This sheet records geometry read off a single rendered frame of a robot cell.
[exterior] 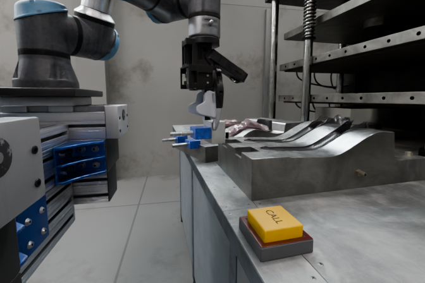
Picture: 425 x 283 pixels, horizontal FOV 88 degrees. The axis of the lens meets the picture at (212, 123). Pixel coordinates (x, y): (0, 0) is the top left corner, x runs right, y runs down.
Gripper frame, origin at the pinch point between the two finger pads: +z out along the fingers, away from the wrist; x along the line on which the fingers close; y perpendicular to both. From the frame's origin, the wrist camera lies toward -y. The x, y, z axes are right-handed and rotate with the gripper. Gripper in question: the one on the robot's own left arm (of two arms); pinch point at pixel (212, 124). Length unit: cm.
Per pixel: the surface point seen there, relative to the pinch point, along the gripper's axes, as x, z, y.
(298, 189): 15.3, 13.5, -14.1
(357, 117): -26, 3, -95
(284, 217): 26.3, 11.2, -0.2
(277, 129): -24.6, 6.8, -41.1
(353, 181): 17.7, 13.1, -28.6
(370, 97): -17, -7, -90
